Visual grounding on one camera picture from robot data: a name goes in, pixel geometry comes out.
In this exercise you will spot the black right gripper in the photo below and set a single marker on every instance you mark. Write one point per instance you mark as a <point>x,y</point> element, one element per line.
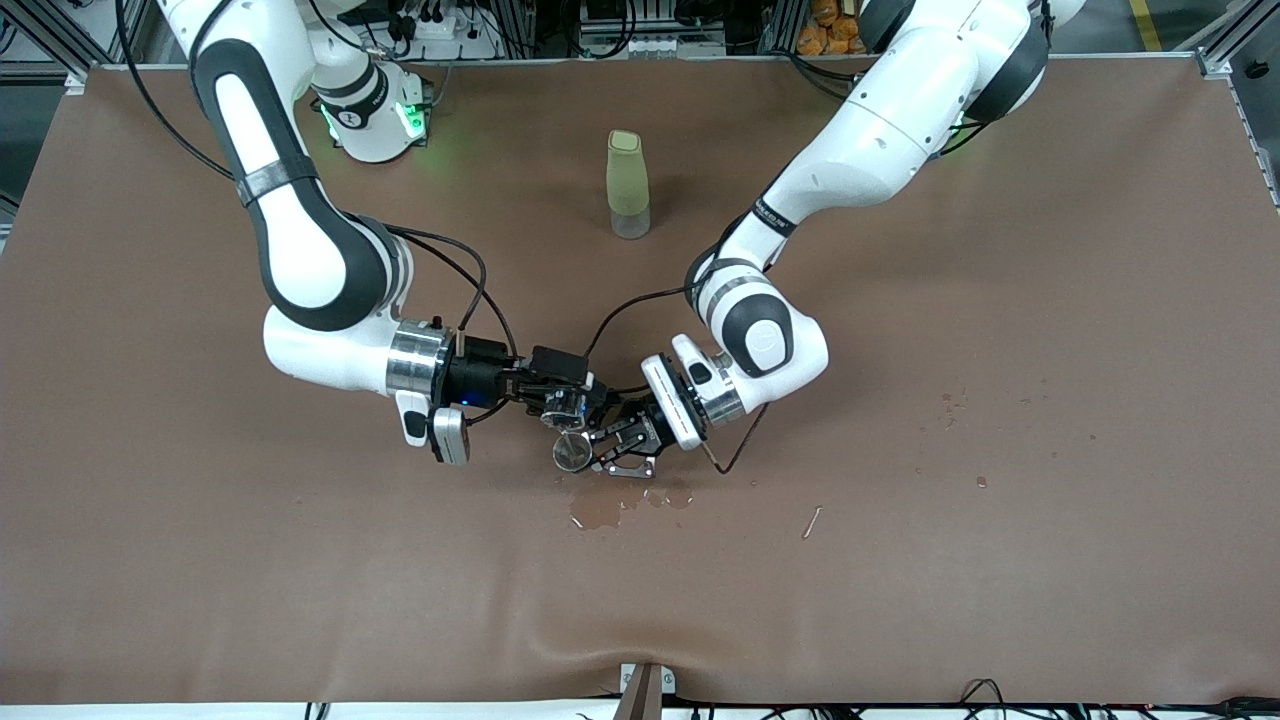
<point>481,372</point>

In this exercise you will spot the orange snack packets pile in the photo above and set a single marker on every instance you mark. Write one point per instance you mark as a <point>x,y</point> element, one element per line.
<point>825,35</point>

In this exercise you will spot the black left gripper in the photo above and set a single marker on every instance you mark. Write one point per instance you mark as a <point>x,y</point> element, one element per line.
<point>641,425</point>

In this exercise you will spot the metal table clamp bracket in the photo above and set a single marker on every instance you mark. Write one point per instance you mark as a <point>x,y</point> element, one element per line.
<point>646,685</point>

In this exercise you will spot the white power strip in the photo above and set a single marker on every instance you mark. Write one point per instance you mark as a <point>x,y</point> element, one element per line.
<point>445,30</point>

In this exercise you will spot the spilled liquid puddle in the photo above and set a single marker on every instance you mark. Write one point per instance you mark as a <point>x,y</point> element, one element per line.
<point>600,508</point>

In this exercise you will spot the small thin stick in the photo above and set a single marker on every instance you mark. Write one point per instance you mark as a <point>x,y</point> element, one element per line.
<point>812,522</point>

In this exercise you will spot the yellow-green frosted bottle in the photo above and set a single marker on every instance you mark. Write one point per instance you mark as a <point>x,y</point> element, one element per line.
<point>628,185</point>

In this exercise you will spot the white flat device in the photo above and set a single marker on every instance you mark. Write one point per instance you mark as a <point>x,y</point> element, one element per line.
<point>650,45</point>

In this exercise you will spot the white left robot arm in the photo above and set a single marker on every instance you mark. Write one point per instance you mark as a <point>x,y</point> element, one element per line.
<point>880,150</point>

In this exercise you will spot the aluminium frame post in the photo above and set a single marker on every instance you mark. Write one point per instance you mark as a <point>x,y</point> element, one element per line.
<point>1235,45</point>
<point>45,40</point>

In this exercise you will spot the small clear glass cup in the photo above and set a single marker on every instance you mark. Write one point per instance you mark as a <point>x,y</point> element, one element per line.
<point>565,410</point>

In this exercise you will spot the brown table mat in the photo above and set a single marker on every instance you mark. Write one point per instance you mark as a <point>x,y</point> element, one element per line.
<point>640,600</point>

